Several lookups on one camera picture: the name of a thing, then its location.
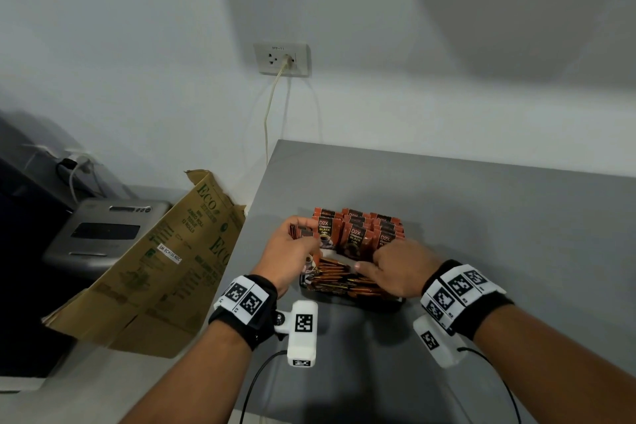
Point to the brown cardboard box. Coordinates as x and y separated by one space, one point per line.
149 289

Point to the black wristband with marker tags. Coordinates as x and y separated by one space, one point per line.
248 304
462 294

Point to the person's left forearm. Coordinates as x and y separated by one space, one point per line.
199 379

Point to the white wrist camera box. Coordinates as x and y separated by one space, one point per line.
437 341
303 329

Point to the person's left hand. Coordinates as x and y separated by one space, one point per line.
278 259

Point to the person's right forearm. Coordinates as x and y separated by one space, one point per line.
546 369

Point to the white wall socket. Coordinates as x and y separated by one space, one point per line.
271 60

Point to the pile of orange coffee sachets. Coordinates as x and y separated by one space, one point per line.
355 235
338 279

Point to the black tray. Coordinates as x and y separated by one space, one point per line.
348 303

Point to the grey appliance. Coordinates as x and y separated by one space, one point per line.
99 235

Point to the person's right hand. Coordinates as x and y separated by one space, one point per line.
407 269

